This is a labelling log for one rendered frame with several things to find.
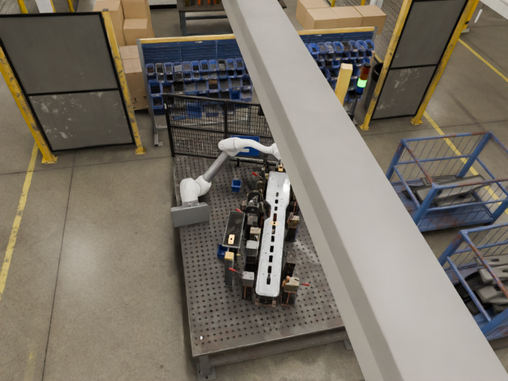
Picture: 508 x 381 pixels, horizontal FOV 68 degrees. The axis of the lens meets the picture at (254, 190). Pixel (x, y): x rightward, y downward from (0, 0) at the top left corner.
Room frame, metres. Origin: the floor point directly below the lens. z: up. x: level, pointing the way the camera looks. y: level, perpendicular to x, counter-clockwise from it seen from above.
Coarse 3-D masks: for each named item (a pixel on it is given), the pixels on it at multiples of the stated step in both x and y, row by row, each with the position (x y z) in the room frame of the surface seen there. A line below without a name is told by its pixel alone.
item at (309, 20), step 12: (300, 0) 6.25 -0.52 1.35; (312, 0) 6.28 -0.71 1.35; (300, 12) 6.13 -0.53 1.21; (312, 12) 5.82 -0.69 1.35; (324, 12) 5.86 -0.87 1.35; (336, 12) 5.89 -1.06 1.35; (348, 12) 5.92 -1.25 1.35; (360, 12) 5.95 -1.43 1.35; (372, 12) 5.98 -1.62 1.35; (312, 24) 5.62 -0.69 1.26; (324, 24) 5.62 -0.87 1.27; (336, 24) 5.67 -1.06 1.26; (348, 24) 5.74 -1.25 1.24; (360, 24) 5.80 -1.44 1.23; (372, 24) 5.86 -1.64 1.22; (372, 60) 5.92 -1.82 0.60
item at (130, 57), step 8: (120, 48) 5.44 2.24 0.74; (128, 48) 5.46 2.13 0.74; (136, 48) 5.48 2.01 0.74; (128, 56) 5.23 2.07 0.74; (136, 56) 5.25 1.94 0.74; (128, 64) 5.00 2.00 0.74; (136, 64) 5.02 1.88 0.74; (128, 72) 4.79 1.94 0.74; (136, 72) 4.81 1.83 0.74; (128, 80) 4.76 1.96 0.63; (136, 80) 4.80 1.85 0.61; (136, 88) 4.79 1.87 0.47; (144, 88) 4.84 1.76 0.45; (136, 96) 4.78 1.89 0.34; (144, 96) 4.83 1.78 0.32; (136, 104) 4.78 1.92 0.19; (144, 104) 4.82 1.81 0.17
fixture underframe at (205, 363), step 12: (324, 336) 1.36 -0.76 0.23; (336, 336) 1.37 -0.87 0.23; (264, 348) 1.21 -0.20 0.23; (276, 348) 1.22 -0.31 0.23; (288, 348) 1.23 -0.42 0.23; (348, 348) 1.35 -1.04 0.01; (204, 360) 1.01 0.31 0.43; (216, 360) 1.08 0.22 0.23; (228, 360) 1.09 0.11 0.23; (240, 360) 1.11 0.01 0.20; (204, 372) 1.01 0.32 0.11
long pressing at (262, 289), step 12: (276, 180) 2.60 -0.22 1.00; (288, 180) 2.61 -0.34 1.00; (288, 192) 2.45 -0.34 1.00; (276, 204) 2.28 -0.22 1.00; (288, 204) 2.30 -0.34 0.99; (264, 228) 1.99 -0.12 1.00; (276, 228) 2.00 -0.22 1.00; (264, 240) 1.86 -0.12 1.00; (276, 240) 1.87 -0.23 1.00; (264, 252) 1.74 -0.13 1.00; (276, 252) 1.75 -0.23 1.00; (264, 264) 1.63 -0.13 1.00; (276, 264) 1.64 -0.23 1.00; (264, 276) 1.52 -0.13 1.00; (276, 276) 1.52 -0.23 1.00; (264, 288) 1.41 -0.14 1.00; (276, 288) 1.42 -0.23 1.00
